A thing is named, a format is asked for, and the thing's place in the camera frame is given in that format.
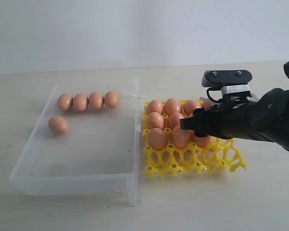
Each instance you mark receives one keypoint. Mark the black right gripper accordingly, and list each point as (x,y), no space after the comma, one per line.
(226,121)

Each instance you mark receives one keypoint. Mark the brown egg slot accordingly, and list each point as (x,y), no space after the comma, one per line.
(172,105)
(155,106)
(190,106)

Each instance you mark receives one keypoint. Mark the brown egg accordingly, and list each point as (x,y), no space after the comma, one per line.
(157,138)
(58,124)
(155,120)
(207,105)
(180,137)
(201,141)
(80,102)
(112,99)
(65,102)
(96,100)

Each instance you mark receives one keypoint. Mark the brown egg lone front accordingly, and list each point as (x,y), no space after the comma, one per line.
(174,119)

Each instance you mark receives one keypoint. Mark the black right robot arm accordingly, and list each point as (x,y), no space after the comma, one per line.
(264,120)

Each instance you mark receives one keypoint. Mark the yellow plastic egg tray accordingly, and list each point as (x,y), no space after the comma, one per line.
(218,155)

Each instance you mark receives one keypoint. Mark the clear plastic tray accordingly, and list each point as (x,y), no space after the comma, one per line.
(99,152)

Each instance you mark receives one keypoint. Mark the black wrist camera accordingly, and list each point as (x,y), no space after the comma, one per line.
(221,78)

